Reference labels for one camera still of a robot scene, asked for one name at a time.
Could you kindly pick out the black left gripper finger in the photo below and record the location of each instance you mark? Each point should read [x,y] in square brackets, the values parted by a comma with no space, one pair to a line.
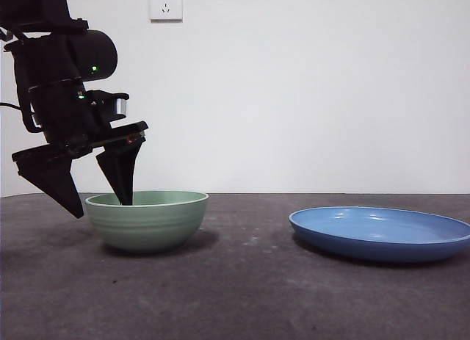
[123,167]
[51,178]

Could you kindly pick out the green ribbed bowl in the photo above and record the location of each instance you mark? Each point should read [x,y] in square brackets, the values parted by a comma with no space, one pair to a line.
[147,228]

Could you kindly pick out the blue round plate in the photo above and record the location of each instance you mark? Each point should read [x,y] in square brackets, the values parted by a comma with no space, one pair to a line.
[378,241]

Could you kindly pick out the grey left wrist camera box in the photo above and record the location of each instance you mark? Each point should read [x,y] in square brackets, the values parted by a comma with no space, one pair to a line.
[121,105]

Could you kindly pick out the white wall socket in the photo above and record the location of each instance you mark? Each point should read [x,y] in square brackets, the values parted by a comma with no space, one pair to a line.
[166,5]

